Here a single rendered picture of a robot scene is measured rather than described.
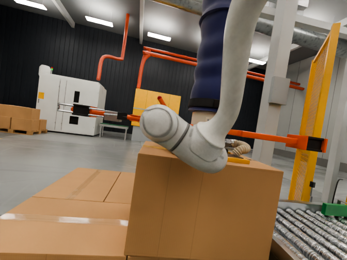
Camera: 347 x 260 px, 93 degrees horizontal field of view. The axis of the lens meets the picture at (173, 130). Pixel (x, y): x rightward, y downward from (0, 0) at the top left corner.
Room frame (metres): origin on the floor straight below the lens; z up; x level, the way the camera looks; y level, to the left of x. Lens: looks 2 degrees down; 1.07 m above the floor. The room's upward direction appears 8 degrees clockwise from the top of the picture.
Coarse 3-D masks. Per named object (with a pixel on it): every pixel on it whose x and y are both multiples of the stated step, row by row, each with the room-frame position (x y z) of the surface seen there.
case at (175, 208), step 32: (160, 160) 0.62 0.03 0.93; (160, 192) 0.62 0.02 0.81; (192, 192) 0.63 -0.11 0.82; (224, 192) 0.65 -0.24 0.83; (256, 192) 0.66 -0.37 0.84; (128, 224) 0.61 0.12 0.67; (160, 224) 0.62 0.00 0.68; (192, 224) 0.64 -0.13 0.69; (224, 224) 0.65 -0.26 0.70; (256, 224) 0.66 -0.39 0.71; (160, 256) 0.62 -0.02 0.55; (192, 256) 0.64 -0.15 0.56; (224, 256) 0.65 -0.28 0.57; (256, 256) 0.67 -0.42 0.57
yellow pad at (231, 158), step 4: (228, 156) 0.72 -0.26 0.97; (232, 156) 0.72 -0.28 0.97; (236, 156) 0.73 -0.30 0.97; (240, 156) 0.75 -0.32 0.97; (228, 160) 0.70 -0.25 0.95; (232, 160) 0.70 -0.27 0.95; (236, 160) 0.71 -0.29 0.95; (240, 160) 0.71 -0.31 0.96; (244, 160) 0.71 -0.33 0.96; (248, 160) 0.71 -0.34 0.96; (248, 164) 0.71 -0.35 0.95
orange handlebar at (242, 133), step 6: (96, 114) 0.76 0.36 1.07; (102, 114) 0.76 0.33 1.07; (132, 120) 0.77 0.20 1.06; (138, 120) 0.78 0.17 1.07; (234, 132) 0.61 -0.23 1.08; (240, 132) 0.59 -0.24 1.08; (246, 132) 0.58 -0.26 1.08; (252, 132) 0.58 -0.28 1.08; (258, 138) 0.58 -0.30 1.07; (264, 138) 0.58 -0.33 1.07; (270, 138) 0.59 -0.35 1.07; (276, 138) 0.59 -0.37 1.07; (282, 138) 0.59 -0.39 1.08; (288, 138) 0.59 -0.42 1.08; (294, 138) 0.60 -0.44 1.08
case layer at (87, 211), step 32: (64, 192) 1.02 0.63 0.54; (96, 192) 1.08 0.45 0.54; (128, 192) 1.15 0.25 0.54; (0, 224) 0.68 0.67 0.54; (32, 224) 0.71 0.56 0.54; (64, 224) 0.73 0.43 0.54; (96, 224) 0.77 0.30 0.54; (0, 256) 0.55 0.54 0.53; (32, 256) 0.57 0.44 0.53; (64, 256) 0.58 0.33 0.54; (96, 256) 0.60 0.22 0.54; (128, 256) 0.61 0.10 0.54
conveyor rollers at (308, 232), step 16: (288, 208) 1.25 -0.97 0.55; (288, 224) 1.02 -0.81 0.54; (304, 224) 1.09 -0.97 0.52; (320, 224) 1.09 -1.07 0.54; (336, 224) 1.14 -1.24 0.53; (288, 240) 0.90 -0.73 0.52; (304, 240) 0.90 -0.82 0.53; (320, 240) 0.91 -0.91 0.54; (336, 240) 0.92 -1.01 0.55; (304, 256) 0.74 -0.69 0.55; (320, 256) 0.76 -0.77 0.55; (336, 256) 0.82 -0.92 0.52
